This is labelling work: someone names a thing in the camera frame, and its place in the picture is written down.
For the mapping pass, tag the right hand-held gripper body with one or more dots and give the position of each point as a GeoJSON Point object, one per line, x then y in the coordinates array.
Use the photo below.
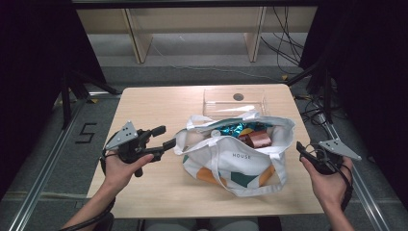
{"type": "Point", "coordinates": [340, 148]}

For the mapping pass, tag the metal floor rail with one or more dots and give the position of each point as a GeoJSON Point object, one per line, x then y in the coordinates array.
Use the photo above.
{"type": "Point", "coordinates": [41, 179]}
{"type": "Point", "coordinates": [369, 205]}

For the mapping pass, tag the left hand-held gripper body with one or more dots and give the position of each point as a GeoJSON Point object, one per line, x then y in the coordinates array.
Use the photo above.
{"type": "Point", "coordinates": [126, 136]}

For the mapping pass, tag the person's left hand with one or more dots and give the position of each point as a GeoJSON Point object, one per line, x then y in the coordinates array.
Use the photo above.
{"type": "Point", "coordinates": [120, 174]}

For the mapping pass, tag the black tripod stand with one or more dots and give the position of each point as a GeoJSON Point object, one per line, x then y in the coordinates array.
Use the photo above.
{"type": "Point", "coordinates": [327, 96]}
{"type": "Point", "coordinates": [65, 102]}

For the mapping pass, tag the black curtain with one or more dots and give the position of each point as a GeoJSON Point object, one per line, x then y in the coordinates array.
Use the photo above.
{"type": "Point", "coordinates": [32, 64]}
{"type": "Point", "coordinates": [369, 64]}

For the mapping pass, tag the dark round table grommet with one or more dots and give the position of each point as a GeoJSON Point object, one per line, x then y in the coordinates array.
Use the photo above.
{"type": "Point", "coordinates": [238, 97]}

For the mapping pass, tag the clear plastic box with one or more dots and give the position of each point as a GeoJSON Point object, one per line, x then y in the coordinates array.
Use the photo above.
{"type": "Point", "coordinates": [221, 101]}

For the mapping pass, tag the person's right hand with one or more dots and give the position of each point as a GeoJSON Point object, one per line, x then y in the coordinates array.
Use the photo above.
{"type": "Point", "coordinates": [330, 189]}

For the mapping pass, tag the brown carton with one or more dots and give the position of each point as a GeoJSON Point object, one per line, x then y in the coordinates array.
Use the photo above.
{"type": "Point", "coordinates": [258, 138]}

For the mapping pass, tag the white patterned tote bag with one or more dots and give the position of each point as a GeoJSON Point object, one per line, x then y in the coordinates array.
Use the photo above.
{"type": "Point", "coordinates": [237, 160]}

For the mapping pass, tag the blue chips bag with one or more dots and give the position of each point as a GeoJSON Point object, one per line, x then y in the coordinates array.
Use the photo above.
{"type": "Point", "coordinates": [232, 129]}

